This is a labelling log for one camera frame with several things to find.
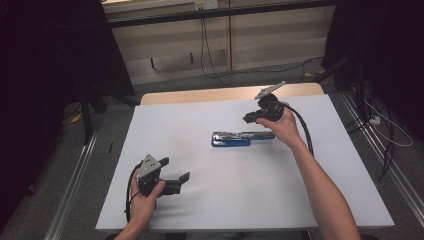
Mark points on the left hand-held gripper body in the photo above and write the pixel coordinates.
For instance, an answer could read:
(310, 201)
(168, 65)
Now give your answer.
(149, 171)

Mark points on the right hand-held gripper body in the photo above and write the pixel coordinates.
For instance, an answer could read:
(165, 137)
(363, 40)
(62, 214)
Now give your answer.
(271, 108)

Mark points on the blue stapler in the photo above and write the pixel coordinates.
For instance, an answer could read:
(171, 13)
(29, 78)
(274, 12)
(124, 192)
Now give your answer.
(230, 142)

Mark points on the person's right hand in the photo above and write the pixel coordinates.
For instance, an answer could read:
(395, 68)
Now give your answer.
(285, 128)

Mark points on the person's left hand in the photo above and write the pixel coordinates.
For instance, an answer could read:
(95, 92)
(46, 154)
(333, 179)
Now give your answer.
(143, 210)

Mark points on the wooden table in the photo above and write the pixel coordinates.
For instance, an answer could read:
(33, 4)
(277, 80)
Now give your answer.
(200, 96)

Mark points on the white table cover board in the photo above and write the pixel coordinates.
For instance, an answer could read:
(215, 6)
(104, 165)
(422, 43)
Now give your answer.
(233, 193)

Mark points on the black stand legs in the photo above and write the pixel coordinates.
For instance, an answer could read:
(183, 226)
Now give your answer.
(88, 110)

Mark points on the white power adapter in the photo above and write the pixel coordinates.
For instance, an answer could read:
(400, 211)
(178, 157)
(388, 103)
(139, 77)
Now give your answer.
(375, 120)

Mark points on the black horizontal bar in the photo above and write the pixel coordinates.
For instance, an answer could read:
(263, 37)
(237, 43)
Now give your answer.
(216, 13)

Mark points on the black curtain with stand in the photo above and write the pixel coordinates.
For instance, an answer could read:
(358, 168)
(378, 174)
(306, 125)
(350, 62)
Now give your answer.
(383, 50)

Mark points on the large black curtain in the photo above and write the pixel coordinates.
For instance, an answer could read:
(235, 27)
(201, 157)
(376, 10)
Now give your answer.
(43, 83)

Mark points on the aluminium floor rail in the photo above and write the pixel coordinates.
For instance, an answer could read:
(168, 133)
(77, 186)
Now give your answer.
(383, 156)
(71, 186)

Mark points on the small black wall bracket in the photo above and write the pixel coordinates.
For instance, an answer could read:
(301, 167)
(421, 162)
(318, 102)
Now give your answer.
(191, 57)

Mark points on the white wall socket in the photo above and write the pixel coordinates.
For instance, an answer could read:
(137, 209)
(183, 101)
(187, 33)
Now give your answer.
(206, 4)

